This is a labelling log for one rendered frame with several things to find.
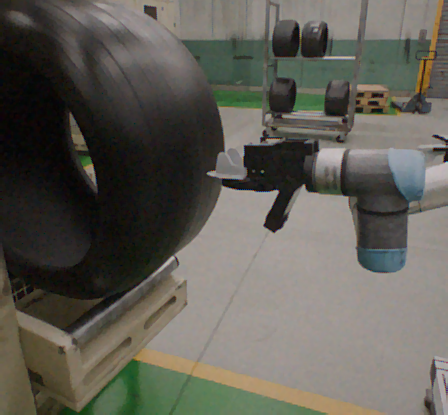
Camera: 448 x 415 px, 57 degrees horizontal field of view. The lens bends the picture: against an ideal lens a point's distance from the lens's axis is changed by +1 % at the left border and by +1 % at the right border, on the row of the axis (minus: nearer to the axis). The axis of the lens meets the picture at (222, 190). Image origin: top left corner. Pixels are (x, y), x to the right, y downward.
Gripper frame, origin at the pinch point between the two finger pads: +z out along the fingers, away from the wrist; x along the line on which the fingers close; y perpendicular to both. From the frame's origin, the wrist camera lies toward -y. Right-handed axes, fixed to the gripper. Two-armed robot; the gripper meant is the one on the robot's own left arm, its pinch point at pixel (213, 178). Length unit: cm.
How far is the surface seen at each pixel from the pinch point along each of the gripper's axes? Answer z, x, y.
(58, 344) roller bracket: 15.4, 28.4, -20.8
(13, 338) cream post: 25.1, 29.9, -21.3
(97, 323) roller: 17.9, 18.2, -24.3
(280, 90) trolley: 185, -510, -24
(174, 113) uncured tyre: 1.8, 7.3, 13.2
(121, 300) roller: 18.2, 11.2, -23.7
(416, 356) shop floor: -29, -117, -121
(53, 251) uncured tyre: 44.0, 5.7, -19.1
